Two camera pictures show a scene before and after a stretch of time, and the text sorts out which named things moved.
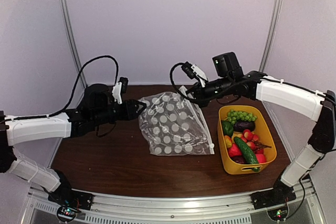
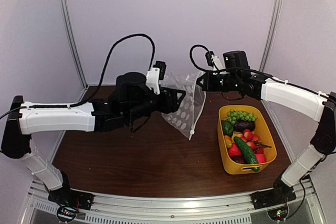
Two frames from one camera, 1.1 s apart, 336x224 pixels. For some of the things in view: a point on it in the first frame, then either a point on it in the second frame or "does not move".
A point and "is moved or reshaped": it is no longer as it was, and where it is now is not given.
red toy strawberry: x=234 y=151 does not move
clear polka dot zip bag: x=172 y=124 is moved or reshaped
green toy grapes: x=233 y=116 does not move
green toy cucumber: x=248 y=153 does not move
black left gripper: x=129 y=112 to x=169 y=104
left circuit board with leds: x=66 y=213 does not move
